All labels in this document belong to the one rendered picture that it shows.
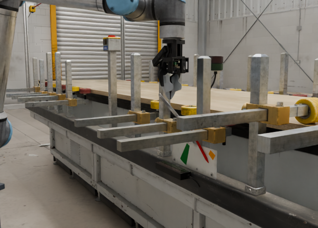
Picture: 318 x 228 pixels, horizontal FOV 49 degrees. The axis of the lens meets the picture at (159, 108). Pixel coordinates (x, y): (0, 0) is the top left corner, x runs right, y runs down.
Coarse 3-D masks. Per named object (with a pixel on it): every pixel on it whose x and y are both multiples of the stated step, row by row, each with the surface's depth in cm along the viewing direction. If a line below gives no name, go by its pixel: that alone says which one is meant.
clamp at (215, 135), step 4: (204, 128) 119; (208, 128) 118; (212, 128) 116; (216, 128) 116; (220, 128) 116; (224, 128) 117; (208, 132) 118; (212, 132) 116; (216, 132) 115; (220, 132) 116; (224, 132) 117; (208, 136) 118; (212, 136) 116; (216, 136) 116; (220, 136) 117; (224, 136) 118; (204, 140) 120; (208, 140) 118; (212, 140) 116; (216, 140) 116; (220, 140) 117; (224, 140) 118
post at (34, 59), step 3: (33, 60) 328; (36, 60) 329; (33, 63) 329; (36, 63) 330; (33, 66) 330; (36, 66) 330; (33, 69) 330; (36, 69) 330; (33, 72) 331; (36, 72) 331; (33, 75) 332; (36, 75) 331; (36, 78) 331; (36, 81) 331; (36, 84) 332
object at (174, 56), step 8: (168, 40) 120; (176, 40) 118; (184, 40) 119; (168, 48) 122; (176, 48) 118; (168, 56) 123; (176, 56) 118; (184, 56) 120; (160, 64) 124; (168, 64) 119; (176, 64) 120; (184, 64) 121; (168, 72) 122; (176, 72) 121; (184, 72) 121
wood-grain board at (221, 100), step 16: (64, 80) 377; (80, 80) 377; (96, 80) 377; (128, 96) 203; (144, 96) 195; (176, 96) 195; (192, 96) 195; (224, 96) 195; (240, 96) 195; (272, 96) 195; (288, 96) 195; (288, 128) 110
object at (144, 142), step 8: (152, 136) 108; (160, 136) 108; (168, 136) 110; (176, 136) 111; (184, 136) 113; (192, 136) 115; (200, 136) 116; (120, 144) 101; (128, 144) 102; (136, 144) 104; (144, 144) 105; (152, 144) 107; (160, 144) 108; (168, 144) 110
